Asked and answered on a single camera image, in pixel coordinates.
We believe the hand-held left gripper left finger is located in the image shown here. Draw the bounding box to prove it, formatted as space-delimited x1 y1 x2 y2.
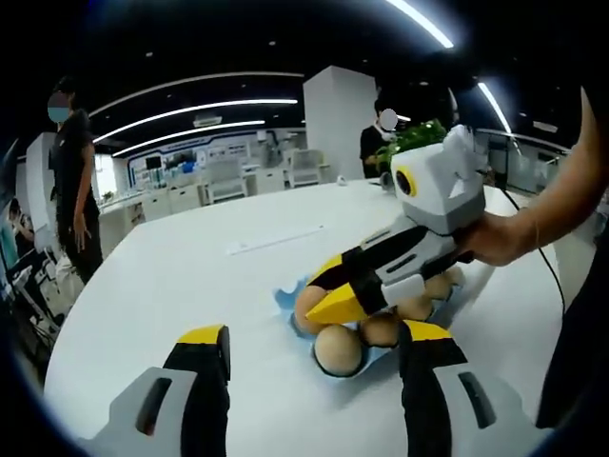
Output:
78 324 233 457

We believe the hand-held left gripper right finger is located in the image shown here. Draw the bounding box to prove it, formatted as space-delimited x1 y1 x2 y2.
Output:
398 319 541 457

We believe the blue egg tray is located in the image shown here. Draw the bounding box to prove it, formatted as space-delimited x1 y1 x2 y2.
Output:
273 278 470 381

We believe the person's right hand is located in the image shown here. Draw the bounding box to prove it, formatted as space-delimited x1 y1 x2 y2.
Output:
454 211 541 268

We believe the potted green plant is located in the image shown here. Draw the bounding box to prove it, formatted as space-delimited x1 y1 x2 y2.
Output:
375 119 448 166

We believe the white power strip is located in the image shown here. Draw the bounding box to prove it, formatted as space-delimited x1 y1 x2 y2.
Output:
226 223 327 257

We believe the white table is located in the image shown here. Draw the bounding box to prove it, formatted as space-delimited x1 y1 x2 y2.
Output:
45 178 572 457

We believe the ceiling light strip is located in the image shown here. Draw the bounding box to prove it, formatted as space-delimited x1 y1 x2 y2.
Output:
113 121 267 157
477 81 513 134
387 0 456 49
92 99 301 144

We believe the white office chair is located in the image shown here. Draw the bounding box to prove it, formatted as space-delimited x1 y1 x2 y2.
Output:
206 159 248 204
288 148 329 188

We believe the white pillar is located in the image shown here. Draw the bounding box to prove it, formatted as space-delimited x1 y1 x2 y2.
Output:
26 131 66 253
303 65 380 185

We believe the white cabinet row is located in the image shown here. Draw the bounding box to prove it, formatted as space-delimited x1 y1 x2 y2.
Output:
94 175 305 225

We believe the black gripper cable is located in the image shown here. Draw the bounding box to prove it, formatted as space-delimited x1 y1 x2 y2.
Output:
497 188 570 313

